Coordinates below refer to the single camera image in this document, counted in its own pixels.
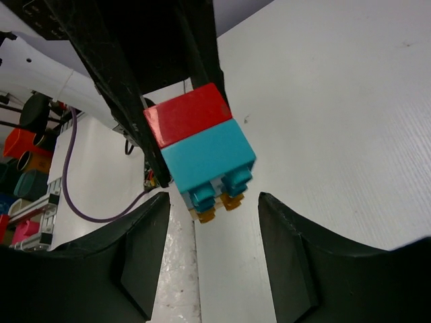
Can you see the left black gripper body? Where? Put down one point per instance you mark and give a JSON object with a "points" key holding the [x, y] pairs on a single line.
{"points": [[157, 40]]}

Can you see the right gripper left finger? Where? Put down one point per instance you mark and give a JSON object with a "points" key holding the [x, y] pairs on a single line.
{"points": [[108, 275]]}

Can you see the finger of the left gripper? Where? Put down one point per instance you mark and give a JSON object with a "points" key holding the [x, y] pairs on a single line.
{"points": [[101, 52], [197, 24]]}

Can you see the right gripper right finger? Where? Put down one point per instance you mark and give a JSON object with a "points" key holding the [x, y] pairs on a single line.
{"points": [[317, 275]]}

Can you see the red yellow teal lego stack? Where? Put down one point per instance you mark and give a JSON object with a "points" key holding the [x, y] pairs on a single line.
{"points": [[207, 154]]}

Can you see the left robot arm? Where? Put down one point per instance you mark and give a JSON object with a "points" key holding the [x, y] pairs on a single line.
{"points": [[50, 68]]}

